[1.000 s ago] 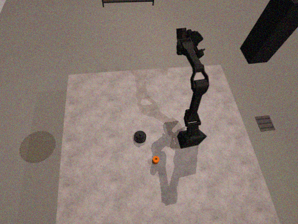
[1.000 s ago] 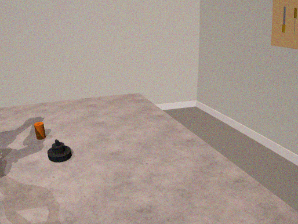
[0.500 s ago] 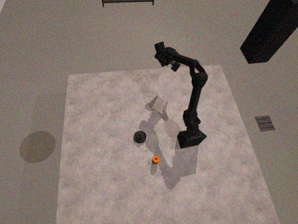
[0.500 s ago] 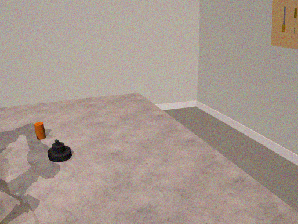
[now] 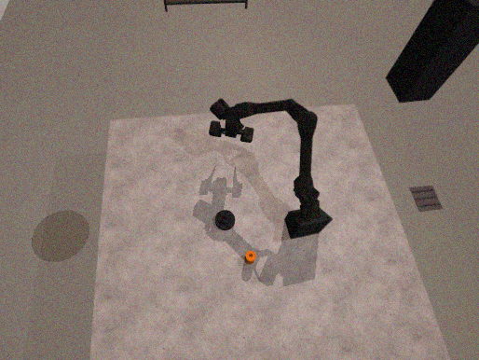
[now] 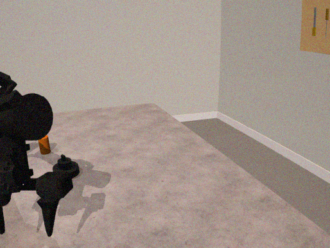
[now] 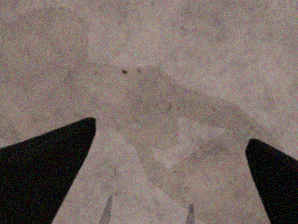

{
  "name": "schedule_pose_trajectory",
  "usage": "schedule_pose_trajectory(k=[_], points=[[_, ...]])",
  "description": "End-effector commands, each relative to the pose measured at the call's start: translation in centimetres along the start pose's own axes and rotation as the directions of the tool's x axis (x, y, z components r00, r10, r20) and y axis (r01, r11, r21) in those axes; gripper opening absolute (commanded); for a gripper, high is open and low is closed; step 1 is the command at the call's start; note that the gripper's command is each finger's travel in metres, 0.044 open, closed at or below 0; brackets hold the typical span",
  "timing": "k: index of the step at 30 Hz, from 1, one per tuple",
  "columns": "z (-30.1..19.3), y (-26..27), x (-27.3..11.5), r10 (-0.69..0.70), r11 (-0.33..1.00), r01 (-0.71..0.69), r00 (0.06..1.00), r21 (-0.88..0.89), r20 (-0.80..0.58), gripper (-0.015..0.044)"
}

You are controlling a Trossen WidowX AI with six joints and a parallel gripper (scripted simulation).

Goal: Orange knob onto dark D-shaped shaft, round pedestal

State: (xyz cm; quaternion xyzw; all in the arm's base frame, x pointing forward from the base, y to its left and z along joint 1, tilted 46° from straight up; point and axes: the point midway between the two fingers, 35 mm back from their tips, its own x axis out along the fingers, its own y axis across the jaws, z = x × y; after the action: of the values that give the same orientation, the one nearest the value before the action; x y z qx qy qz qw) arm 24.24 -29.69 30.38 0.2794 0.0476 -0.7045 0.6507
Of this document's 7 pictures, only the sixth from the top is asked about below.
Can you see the dark grey round pedestal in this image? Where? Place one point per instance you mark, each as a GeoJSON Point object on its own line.
{"type": "Point", "coordinates": [66, 164]}

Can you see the orange knob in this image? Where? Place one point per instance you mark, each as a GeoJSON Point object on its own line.
{"type": "Point", "coordinates": [44, 145]}

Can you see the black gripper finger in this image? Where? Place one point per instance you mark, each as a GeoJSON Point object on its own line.
{"type": "Point", "coordinates": [2, 227]}
{"type": "Point", "coordinates": [48, 207]}

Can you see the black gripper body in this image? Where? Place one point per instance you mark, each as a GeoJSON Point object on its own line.
{"type": "Point", "coordinates": [51, 185]}

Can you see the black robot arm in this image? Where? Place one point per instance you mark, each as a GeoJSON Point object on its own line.
{"type": "Point", "coordinates": [26, 118]}

